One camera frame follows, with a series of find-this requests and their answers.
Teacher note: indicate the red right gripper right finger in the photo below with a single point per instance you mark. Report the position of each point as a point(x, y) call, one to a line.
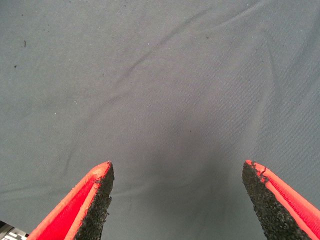
point(280, 212)

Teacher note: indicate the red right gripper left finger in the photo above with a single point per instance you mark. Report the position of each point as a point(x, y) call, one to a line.
point(75, 212)

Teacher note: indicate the dark grey table cloth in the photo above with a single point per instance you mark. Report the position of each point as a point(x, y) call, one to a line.
point(150, 75)

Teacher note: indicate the aluminium frame profile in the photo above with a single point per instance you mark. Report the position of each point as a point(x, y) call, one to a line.
point(10, 233)

